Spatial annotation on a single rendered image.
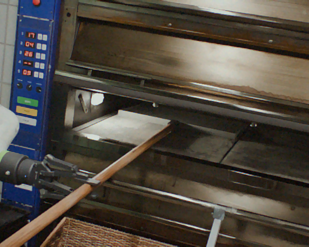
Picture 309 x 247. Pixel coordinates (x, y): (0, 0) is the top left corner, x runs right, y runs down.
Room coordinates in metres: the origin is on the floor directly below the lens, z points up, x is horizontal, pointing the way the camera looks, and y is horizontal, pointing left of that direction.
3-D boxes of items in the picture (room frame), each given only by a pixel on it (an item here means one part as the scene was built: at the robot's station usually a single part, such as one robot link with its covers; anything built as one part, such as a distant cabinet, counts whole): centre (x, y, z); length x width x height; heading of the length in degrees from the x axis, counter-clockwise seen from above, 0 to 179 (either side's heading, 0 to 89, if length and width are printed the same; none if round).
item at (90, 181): (1.54, 0.17, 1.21); 0.07 x 0.03 x 0.01; 75
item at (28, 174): (1.59, 0.32, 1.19); 0.09 x 0.07 x 0.08; 75
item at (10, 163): (1.61, 0.39, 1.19); 0.12 x 0.06 x 0.09; 165
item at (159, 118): (2.69, -0.12, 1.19); 0.55 x 0.36 x 0.03; 76
